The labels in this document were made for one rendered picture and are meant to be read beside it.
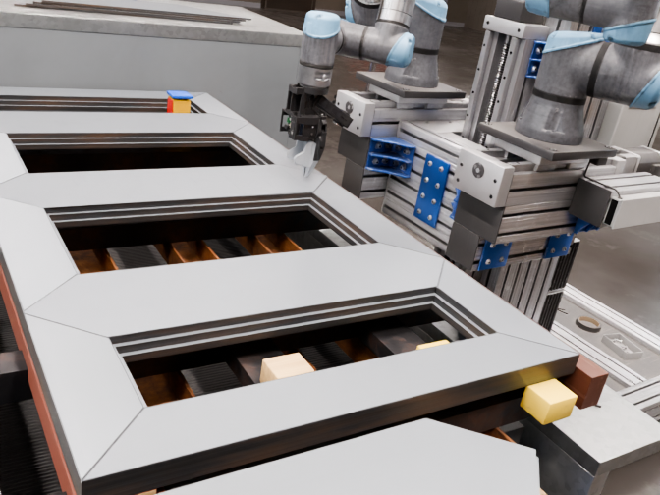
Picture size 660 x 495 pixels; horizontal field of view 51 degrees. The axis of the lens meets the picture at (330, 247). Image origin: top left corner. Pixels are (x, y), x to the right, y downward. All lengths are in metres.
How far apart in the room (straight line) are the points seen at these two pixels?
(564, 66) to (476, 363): 0.77
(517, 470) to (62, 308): 0.63
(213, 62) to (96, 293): 1.40
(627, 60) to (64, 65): 1.51
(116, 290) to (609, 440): 0.84
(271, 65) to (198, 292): 1.46
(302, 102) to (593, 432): 0.87
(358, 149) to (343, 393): 1.11
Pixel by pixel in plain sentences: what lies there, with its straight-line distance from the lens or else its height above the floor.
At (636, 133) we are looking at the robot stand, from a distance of 2.10.
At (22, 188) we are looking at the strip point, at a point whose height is 0.85.
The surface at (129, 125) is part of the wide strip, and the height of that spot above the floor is 0.85.
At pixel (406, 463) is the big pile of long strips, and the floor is 0.85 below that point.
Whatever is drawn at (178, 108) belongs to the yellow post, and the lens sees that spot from 2.09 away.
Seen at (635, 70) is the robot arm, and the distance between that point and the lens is 1.56.
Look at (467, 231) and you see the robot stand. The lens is 1.62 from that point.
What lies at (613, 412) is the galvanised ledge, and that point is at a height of 0.68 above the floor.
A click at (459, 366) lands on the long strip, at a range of 1.01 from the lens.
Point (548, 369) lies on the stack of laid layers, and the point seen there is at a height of 0.84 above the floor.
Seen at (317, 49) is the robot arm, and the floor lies 1.15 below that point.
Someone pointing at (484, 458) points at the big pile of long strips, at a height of 0.85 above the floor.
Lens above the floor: 1.37
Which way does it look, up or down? 24 degrees down
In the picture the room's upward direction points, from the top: 10 degrees clockwise
